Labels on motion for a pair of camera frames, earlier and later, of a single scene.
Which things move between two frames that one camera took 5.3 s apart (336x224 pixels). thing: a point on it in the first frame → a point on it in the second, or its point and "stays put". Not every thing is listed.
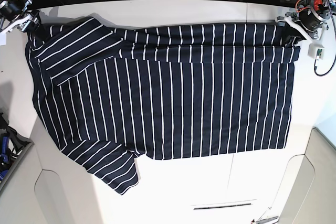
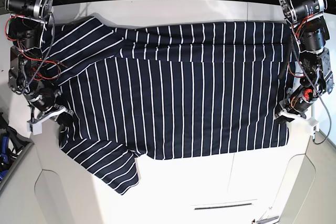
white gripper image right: x=289 y=30 → x=297 y=124
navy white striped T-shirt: x=108 y=96 stays put
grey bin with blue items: x=13 y=146 stays put
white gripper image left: x=33 y=20 → x=64 y=118
